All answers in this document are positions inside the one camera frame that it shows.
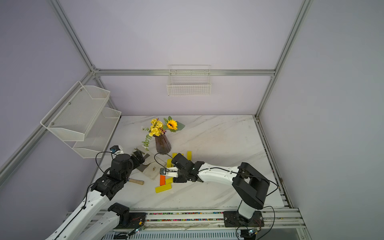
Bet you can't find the white grey work glove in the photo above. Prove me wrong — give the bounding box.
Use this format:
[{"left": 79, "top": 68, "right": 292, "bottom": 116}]
[{"left": 137, "top": 154, "right": 165, "bottom": 180}]

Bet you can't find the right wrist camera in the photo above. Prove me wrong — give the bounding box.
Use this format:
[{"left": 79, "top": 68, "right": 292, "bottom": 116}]
[{"left": 160, "top": 168, "right": 178, "bottom": 178}]

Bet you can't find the white wire wall basket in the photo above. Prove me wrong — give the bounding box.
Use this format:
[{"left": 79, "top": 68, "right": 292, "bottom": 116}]
[{"left": 167, "top": 65, "right": 212, "bottom": 97}]

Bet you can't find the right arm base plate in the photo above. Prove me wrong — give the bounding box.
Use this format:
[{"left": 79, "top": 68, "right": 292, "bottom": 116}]
[{"left": 223, "top": 211, "right": 265, "bottom": 228}]

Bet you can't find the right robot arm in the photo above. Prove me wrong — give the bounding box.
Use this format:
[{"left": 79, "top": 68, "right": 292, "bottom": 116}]
[{"left": 160, "top": 154, "right": 271, "bottom": 222}]

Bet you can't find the purple ribbed glass vase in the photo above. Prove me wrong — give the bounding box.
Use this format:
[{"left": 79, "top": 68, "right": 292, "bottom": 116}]
[{"left": 155, "top": 135, "right": 172, "bottom": 155}]

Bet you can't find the aluminium mounting rail base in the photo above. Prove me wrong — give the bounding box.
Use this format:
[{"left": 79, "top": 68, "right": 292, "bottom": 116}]
[{"left": 53, "top": 206, "right": 310, "bottom": 240}]

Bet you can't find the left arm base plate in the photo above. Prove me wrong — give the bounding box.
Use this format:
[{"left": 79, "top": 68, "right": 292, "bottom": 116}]
[{"left": 102, "top": 212, "right": 147, "bottom": 229}]

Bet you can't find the yellow artificial flower bouquet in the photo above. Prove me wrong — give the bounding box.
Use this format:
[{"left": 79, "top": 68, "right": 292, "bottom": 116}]
[{"left": 141, "top": 116, "right": 185, "bottom": 151}]

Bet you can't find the blue trowel wooden handle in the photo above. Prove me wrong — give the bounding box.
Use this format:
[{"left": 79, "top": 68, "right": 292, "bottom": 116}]
[{"left": 128, "top": 179, "right": 145, "bottom": 185}]

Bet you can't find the orange building block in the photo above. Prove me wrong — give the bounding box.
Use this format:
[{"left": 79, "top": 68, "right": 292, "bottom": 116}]
[{"left": 160, "top": 175, "right": 166, "bottom": 186}]

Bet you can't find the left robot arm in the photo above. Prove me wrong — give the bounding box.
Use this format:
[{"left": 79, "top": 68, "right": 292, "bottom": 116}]
[{"left": 47, "top": 151, "right": 145, "bottom": 240}]

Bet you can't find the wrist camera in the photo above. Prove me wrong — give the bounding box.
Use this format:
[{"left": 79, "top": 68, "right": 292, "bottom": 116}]
[
  {"left": 110, "top": 145, "right": 124, "bottom": 155},
  {"left": 160, "top": 168, "right": 178, "bottom": 178}
]

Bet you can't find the white two-tier mesh shelf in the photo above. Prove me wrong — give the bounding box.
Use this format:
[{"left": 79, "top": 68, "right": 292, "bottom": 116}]
[{"left": 41, "top": 82, "right": 121, "bottom": 159}]

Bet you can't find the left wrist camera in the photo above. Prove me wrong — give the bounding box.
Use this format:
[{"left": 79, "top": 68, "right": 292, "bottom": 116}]
[{"left": 110, "top": 145, "right": 124, "bottom": 155}]

